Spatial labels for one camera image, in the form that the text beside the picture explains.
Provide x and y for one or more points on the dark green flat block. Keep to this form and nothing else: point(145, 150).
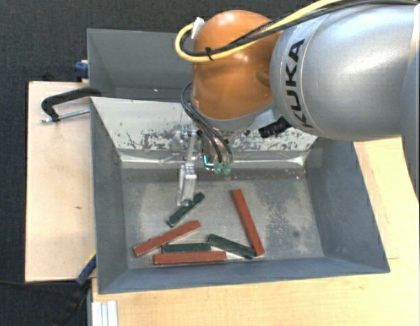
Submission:
point(186, 248)
point(182, 213)
point(230, 246)

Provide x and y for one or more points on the black cylinder on white bracket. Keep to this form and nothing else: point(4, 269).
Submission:
point(272, 128)

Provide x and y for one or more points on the pale cardboard board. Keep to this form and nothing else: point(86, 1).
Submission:
point(58, 182)

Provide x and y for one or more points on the grey metal bin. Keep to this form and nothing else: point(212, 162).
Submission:
point(287, 212)

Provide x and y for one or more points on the red-brown flat block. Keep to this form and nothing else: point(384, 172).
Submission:
point(167, 238)
point(189, 258)
point(247, 221)

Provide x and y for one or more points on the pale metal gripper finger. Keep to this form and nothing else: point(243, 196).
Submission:
point(191, 182)
point(182, 189)

